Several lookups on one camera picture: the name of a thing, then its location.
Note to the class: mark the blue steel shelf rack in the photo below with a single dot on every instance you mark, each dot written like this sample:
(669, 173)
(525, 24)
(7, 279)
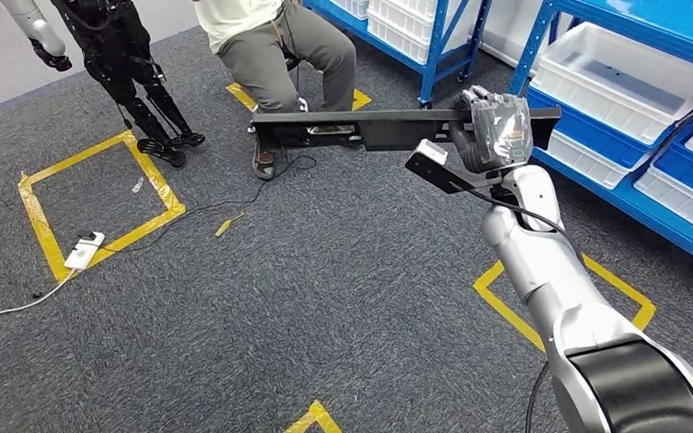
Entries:
(433, 66)
(651, 230)

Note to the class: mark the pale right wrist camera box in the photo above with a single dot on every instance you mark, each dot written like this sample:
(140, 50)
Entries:
(433, 152)

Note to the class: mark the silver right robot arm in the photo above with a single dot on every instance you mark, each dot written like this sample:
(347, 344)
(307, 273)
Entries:
(556, 287)

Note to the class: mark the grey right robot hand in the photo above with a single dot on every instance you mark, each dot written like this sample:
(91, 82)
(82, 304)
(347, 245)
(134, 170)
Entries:
(502, 134)

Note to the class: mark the yellow floor tape square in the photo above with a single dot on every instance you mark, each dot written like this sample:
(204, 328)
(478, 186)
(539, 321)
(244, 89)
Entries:
(38, 221)
(316, 418)
(505, 308)

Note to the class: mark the standing humanoid robot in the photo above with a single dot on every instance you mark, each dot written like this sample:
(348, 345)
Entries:
(125, 66)

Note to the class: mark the black wrist camera mount plate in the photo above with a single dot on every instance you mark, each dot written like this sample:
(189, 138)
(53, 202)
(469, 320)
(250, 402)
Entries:
(436, 176)

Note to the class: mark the yellow tape scrap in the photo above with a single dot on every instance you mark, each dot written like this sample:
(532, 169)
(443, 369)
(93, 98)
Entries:
(227, 225)

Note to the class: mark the long black metal part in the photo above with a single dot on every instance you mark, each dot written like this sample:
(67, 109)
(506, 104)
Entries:
(382, 128)

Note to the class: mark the white power strip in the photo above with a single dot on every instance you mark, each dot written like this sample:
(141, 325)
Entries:
(83, 251)

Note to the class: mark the person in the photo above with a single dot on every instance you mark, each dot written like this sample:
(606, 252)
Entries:
(263, 66)

